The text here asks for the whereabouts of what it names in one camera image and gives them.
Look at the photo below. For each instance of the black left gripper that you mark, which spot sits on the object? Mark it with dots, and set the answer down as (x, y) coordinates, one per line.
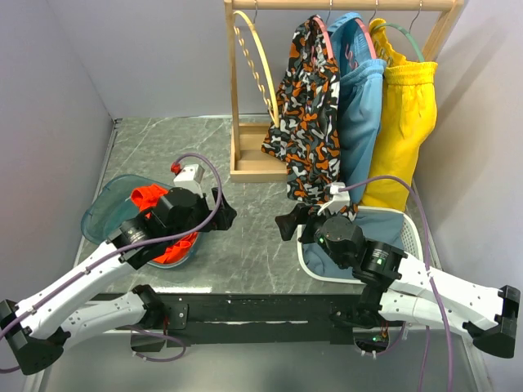
(225, 219)

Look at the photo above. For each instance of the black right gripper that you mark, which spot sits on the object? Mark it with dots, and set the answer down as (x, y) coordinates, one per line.
(288, 223)

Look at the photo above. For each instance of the orange shorts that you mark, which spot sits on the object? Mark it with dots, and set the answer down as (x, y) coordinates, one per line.
(148, 196)

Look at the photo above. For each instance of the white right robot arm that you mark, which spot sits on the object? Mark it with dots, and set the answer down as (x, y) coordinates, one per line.
(400, 287)

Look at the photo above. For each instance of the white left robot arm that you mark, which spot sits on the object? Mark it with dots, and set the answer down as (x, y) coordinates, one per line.
(39, 329)

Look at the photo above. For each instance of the camouflage patterned shorts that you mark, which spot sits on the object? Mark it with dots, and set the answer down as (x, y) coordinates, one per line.
(306, 137)

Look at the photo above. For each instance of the light blue shorts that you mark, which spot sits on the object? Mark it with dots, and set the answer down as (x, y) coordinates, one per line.
(360, 95)

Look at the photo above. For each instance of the yellow shorts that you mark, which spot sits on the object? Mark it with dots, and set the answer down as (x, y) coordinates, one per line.
(409, 110)

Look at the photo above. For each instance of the pink hanger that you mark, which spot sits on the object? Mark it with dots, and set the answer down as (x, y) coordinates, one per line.
(327, 36)

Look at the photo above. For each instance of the green hanger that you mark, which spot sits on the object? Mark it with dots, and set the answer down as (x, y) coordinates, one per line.
(402, 34)

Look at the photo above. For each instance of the wooden clothes rack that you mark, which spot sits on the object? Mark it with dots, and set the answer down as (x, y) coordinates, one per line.
(247, 162)

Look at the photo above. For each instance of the grey-blue cloth in basket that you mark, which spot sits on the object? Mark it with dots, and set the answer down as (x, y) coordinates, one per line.
(382, 226)

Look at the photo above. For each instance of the teal plastic basin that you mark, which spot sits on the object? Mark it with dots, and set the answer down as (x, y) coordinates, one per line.
(113, 206)

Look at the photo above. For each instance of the white laundry basket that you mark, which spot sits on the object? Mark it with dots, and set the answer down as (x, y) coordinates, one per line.
(409, 237)

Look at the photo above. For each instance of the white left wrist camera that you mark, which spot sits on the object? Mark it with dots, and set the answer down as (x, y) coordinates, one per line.
(188, 177)

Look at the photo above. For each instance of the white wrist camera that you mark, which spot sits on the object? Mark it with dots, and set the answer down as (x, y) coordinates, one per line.
(338, 199)
(188, 177)

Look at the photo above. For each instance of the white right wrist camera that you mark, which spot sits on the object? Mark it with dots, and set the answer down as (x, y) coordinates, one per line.
(338, 199)

